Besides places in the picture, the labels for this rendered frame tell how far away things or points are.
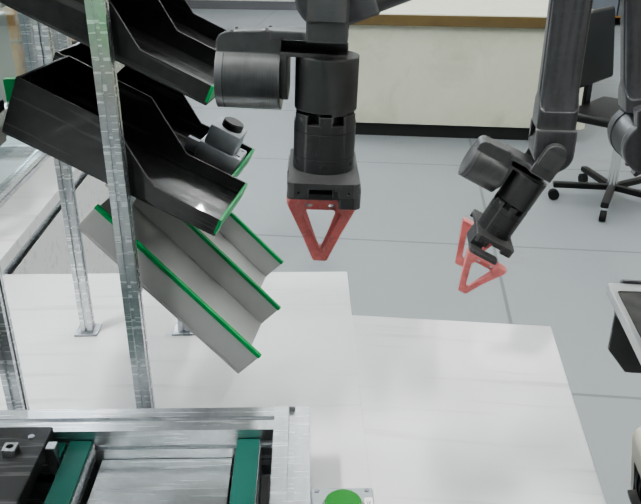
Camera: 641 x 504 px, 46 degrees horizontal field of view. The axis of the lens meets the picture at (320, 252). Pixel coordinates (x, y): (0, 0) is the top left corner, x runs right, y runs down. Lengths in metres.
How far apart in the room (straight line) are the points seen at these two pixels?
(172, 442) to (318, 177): 0.44
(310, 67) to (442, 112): 4.72
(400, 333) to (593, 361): 1.71
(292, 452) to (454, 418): 0.31
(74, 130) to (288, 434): 0.45
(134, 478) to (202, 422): 0.10
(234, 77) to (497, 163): 0.58
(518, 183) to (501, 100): 4.22
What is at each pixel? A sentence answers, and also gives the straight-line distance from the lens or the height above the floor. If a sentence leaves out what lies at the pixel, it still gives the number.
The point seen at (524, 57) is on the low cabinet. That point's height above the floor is 0.57.
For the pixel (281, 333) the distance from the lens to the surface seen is 1.34.
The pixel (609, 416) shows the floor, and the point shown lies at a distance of 2.72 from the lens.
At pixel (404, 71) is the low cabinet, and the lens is 5.32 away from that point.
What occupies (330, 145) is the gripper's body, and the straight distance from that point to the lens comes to 0.69.
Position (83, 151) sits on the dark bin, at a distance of 0.94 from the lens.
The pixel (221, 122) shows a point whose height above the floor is 1.27.
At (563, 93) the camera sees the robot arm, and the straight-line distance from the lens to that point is 1.15.
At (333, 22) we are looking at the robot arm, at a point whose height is 1.47.
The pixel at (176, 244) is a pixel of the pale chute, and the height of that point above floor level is 1.11.
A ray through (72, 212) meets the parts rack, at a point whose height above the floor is 1.09.
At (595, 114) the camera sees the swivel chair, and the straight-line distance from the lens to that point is 4.23.
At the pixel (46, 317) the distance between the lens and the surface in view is 1.47.
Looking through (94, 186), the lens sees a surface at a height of 0.75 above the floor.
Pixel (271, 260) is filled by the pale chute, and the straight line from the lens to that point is 1.23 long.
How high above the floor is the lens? 1.56
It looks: 25 degrees down
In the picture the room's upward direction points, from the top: straight up
